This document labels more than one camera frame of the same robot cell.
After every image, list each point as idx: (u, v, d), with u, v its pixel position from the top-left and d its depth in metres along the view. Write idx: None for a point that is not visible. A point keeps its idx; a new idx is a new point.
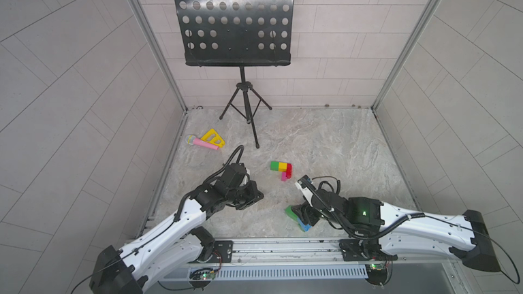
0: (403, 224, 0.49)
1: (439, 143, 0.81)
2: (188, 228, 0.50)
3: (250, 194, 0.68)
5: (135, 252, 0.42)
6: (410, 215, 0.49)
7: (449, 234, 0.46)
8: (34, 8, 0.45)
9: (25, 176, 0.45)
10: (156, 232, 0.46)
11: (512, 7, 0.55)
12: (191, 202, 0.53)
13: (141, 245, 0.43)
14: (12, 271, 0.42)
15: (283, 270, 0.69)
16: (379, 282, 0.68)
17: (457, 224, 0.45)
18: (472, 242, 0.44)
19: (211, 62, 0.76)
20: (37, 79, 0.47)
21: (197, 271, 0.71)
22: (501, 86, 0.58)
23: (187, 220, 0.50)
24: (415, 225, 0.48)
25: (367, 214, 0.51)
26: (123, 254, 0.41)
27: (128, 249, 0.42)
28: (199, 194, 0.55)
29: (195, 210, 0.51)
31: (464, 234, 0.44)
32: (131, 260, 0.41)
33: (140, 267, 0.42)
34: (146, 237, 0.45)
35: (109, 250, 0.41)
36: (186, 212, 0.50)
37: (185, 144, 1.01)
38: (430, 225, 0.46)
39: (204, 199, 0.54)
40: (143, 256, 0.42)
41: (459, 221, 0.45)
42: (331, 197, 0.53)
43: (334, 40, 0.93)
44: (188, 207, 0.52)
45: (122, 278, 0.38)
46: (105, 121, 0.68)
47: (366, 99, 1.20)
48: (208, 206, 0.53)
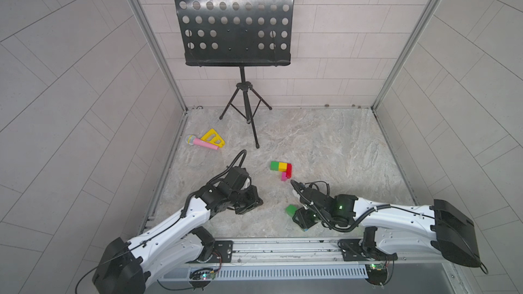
0: (371, 214, 0.53)
1: (439, 143, 0.81)
2: (193, 225, 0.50)
3: (250, 198, 0.69)
5: (143, 245, 0.43)
6: (376, 207, 0.53)
7: (411, 222, 0.48)
8: (33, 7, 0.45)
9: (26, 176, 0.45)
10: (164, 226, 0.47)
11: (512, 7, 0.55)
12: (197, 201, 0.54)
13: (149, 238, 0.44)
14: (12, 271, 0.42)
15: (283, 270, 0.69)
16: (379, 282, 0.68)
17: (421, 213, 0.47)
18: (432, 229, 0.45)
19: (211, 62, 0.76)
20: (37, 79, 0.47)
21: (197, 271, 0.71)
22: (501, 86, 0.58)
23: (193, 216, 0.51)
24: (381, 216, 0.52)
25: (343, 207, 0.58)
26: (132, 247, 0.42)
27: (136, 241, 0.43)
28: (203, 193, 0.57)
29: (199, 208, 0.53)
31: (425, 222, 0.45)
32: (139, 252, 0.42)
33: (147, 259, 0.43)
34: (153, 231, 0.46)
35: (118, 243, 0.42)
36: (191, 209, 0.52)
37: (185, 144, 1.01)
38: (395, 215, 0.50)
39: (208, 199, 0.56)
40: (150, 249, 0.43)
41: (423, 209, 0.47)
42: (314, 191, 0.62)
43: (334, 41, 0.93)
44: (194, 204, 0.53)
45: (131, 269, 0.39)
46: (105, 121, 0.68)
47: (367, 99, 1.19)
48: (212, 205, 0.55)
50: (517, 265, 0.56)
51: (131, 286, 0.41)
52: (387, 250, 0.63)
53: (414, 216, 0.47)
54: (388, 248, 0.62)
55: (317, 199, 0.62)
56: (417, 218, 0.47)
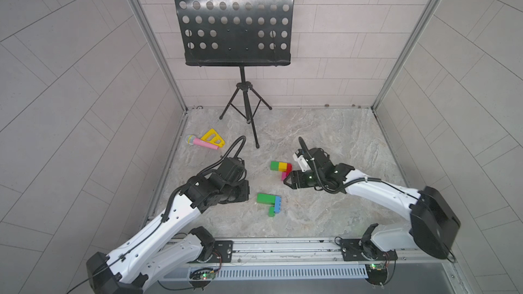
0: (359, 183, 0.56)
1: (438, 143, 0.81)
2: (178, 228, 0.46)
3: (241, 193, 0.65)
5: (121, 258, 0.40)
6: (367, 177, 0.56)
7: (393, 197, 0.49)
8: (34, 7, 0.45)
9: (25, 176, 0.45)
10: (146, 233, 0.43)
11: (512, 7, 0.55)
12: (181, 198, 0.48)
13: (128, 250, 0.41)
14: (12, 271, 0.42)
15: (283, 270, 0.69)
16: (379, 282, 0.68)
17: (406, 192, 0.48)
18: (408, 207, 0.46)
19: (211, 62, 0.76)
20: (37, 79, 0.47)
21: (197, 271, 0.71)
22: (500, 85, 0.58)
23: (176, 219, 0.46)
24: (368, 186, 0.54)
25: (338, 172, 0.62)
26: (109, 262, 0.39)
27: (115, 256, 0.40)
28: (190, 188, 0.50)
29: (184, 207, 0.47)
31: (406, 201, 0.46)
32: (118, 267, 0.39)
33: (128, 273, 0.40)
34: (133, 241, 0.42)
35: (97, 257, 0.40)
36: (174, 210, 0.46)
37: (185, 144, 1.01)
38: (381, 188, 0.52)
39: (195, 194, 0.49)
40: (130, 262, 0.40)
41: (409, 191, 0.48)
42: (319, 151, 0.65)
43: (334, 40, 0.93)
44: (177, 203, 0.47)
45: (109, 287, 0.37)
46: (105, 121, 0.68)
47: (366, 99, 1.20)
48: (198, 202, 0.48)
50: (517, 265, 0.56)
51: None
52: (381, 246, 0.64)
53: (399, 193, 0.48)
54: (382, 242, 0.63)
55: (319, 156, 0.66)
56: (401, 196, 0.48)
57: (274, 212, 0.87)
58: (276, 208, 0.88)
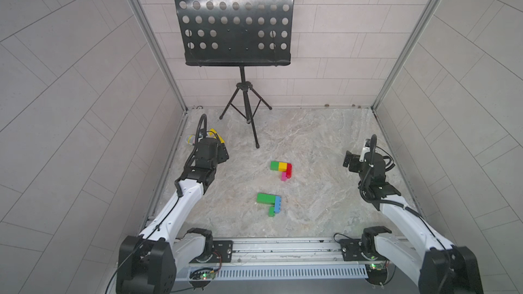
0: (395, 205, 0.56)
1: (438, 143, 0.81)
2: (194, 201, 0.55)
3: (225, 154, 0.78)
5: (157, 229, 0.43)
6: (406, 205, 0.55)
7: (422, 235, 0.47)
8: (34, 7, 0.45)
9: (25, 176, 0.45)
10: (166, 211, 0.47)
11: (512, 7, 0.55)
12: (186, 182, 0.56)
13: (160, 223, 0.44)
14: (12, 271, 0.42)
15: (283, 269, 0.69)
16: (378, 282, 0.68)
17: (439, 238, 0.45)
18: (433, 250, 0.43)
19: (211, 62, 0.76)
20: (37, 79, 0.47)
21: (197, 271, 0.71)
22: (500, 85, 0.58)
23: (190, 193, 0.53)
24: (402, 213, 0.53)
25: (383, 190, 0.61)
26: (147, 234, 0.42)
27: (149, 229, 0.43)
28: (188, 173, 0.58)
29: (192, 184, 0.55)
31: (434, 243, 0.44)
32: (159, 235, 0.42)
33: (169, 237, 0.43)
34: (159, 218, 0.45)
35: (131, 239, 0.41)
36: (185, 188, 0.53)
37: (185, 144, 1.01)
38: (413, 222, 0.50)
39: (195, 177, 0.57)
40: (167, 228, 0.44)
41: (445, 239, 0.45)
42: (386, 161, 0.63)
43: (334, 40, 0.93)
44: (186, 184, 0.55)
45: (158, 249, 0.39)
46: (105, 121, 0.68)
47: (366, 99, 1.20)
48: (201, 178, 0.57)
50: (517, 265, 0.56)
51: (166, 258, 0.40)
52: (381, 246, 0.64)
53: (430, 234, 0.46)
54: (383, 245, 0.62)
55: (380, 169, 0.64)
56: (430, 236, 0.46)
57: (274, 212, 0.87)
58: (276, 208, 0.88)
